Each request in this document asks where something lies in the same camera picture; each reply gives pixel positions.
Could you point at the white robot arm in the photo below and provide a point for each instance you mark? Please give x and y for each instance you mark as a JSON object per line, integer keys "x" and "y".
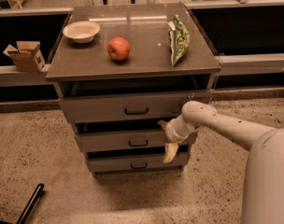
{"x": 263, "y": 194}

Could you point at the white bowl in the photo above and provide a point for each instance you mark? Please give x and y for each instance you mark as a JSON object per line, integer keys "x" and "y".
{"x": 81, "y": 32}

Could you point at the grey drawer cabinet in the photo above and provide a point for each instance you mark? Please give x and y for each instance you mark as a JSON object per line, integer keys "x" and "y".
{"x": 87, "y": 70}

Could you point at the grey drawer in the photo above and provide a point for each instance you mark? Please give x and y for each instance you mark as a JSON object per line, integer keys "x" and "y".
{"x": 129, "y": 106}
{"x": 132, "y": 163}
{"x": 90, "y": 142}

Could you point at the red apple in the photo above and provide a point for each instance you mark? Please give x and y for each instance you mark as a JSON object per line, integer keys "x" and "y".
{"x": 118, "y": 48}

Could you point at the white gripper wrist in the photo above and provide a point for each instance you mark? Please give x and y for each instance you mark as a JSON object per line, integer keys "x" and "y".
{"x": 171, "y": 133}

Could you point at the grey bottom drawer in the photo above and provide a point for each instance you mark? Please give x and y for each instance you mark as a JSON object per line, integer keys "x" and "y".
{"x": 132, "y": 163}

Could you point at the small cardboard box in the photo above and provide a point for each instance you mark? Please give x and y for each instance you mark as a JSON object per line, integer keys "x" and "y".
{"x": 26, "y": 56}

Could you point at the black pole on floor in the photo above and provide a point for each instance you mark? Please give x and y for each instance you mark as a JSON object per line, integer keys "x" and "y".
{"x": 39, "y": 191}

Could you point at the green chip bag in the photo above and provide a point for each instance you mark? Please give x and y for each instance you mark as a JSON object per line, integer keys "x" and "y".
{"x": 179, "y": 39}

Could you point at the grey top drawer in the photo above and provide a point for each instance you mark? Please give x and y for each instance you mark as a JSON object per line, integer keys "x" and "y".
{"x": 129, "y": 106}

